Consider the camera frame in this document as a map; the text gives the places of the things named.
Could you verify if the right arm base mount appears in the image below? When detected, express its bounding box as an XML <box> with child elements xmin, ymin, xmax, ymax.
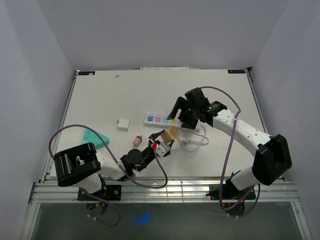
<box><xmin>204</xmin><ymin>183</ymin><xmax>257</xmax><ymax>217</ymax></box>

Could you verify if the beige cube socket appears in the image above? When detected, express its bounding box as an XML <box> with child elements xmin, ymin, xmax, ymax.
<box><xmin>160</xmin><ymin>126</ymin><xmax>180</xmax><ymax>144</ymax></box>

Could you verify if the pink small plug adapter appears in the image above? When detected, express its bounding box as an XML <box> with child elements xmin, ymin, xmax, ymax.
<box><xmin>132</xmin><ymin>135</ymin><xmax>143</xmax><ymax>147</ymax></box>

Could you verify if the blue corner label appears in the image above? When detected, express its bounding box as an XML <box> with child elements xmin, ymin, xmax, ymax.
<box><xmin>77</xmin><ymin>71</ymin><xmax>96</xmax><ymax>76</ymax></box>
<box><xmin>227</xmin><ymin>69</ymin><xmax>246</xmax><ymax>74</ymax></box>

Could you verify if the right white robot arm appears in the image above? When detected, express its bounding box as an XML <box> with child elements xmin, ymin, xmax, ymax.
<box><xmin>167</xmin><ymin>87</ymin><xmax>292</xmax><ymax>199</ymax></box>

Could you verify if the teal triangular socket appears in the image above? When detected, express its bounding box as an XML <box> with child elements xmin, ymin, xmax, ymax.
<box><xmin>83</xmin><ymin>128</ymin><xmax>110</xmax><ymax>150</ymax></box>

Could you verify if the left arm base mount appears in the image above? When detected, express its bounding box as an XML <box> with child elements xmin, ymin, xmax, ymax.
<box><xmin>77</xmin><ymin>185</ymin><xmax>122</xmax><ymax>217</ymax></box>

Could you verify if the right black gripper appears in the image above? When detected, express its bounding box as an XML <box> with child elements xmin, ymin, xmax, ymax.
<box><xmin>167</xmin><ymin>96</ymin><xmax>199</xmax><ymax>130</ymax></box>

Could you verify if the white colourful power strip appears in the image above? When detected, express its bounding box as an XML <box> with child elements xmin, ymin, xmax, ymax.
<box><xmin>143</xmin><ymin>111</ymin><xmax>202</xmax><ymax>132</ymax></box>

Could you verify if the right blue corner label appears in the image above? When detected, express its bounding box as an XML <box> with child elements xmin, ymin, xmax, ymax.
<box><xmin>227</xmin><ymin>69</ymin><xmax>246</xmax><ymax>74</ymax></box>

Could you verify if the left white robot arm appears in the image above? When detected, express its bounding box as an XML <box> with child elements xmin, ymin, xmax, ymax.
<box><xmin>51</xmin><ymin>127</ymin><xmax>179</xmax><ymax>200</ymax></box>

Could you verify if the aluminium rail frame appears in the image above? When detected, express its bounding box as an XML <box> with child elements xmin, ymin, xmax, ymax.
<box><xmin>29</xmin><ymin>178</ymin><xmax>300</xmax><ymax>204</ymax></box>

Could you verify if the white power strip cable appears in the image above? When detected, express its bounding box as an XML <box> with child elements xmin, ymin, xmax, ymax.
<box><xmin>177</xmin><ymin>124</ymin><xmax>210</xmax><ymax>154</ymax></box>

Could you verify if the left blue corner label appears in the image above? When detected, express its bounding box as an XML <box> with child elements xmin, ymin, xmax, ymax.
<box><xmin>77</xmin><ymin>71</ymin><xmax>96</xmax><ymax>76</ymax></box>

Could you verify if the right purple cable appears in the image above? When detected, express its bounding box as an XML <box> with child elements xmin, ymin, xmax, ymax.
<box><xmin>199</xmin><ymin>86</ymin><xmax>261</xmax><ymax>218</ymax></box>

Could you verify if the white square charger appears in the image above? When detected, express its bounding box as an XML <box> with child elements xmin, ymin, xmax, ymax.
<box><xmin>117</xmin><ymin>119</ymin><xmax>131</xmax><ymax>131</ymax></box>

